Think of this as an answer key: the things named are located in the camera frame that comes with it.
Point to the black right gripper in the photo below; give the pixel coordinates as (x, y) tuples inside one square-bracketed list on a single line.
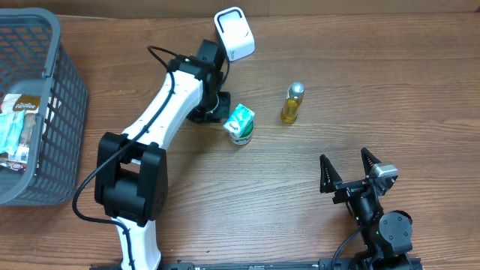
[(331, 181)]

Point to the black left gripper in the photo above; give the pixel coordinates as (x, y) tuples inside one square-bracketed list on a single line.
[(223, 110)]

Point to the teal tissue pack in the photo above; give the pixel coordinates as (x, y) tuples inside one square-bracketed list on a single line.
[(239, 120)]

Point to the green lid jar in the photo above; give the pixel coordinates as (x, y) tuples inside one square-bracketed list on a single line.
[(245, 138)]

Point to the yellow dish soap bottle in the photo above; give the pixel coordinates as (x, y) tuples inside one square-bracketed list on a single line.
[(294, 98)]

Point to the brown snack pouch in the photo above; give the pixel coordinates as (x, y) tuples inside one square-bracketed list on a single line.
[(19, 102)]

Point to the teal snack packet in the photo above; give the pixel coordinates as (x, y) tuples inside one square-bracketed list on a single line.
[(11, 129)]

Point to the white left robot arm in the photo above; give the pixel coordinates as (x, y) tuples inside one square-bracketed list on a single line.
[(132, 182)]

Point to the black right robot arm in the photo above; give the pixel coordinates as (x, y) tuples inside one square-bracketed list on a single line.
[(386, 236)]

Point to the white barcode scanner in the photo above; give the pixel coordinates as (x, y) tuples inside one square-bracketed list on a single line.
[(235, 33)]

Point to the grey plastic basket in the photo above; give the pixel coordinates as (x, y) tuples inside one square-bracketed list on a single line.
[(34, 62)]

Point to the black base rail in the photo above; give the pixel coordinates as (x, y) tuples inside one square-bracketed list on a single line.
[(322, 264)]

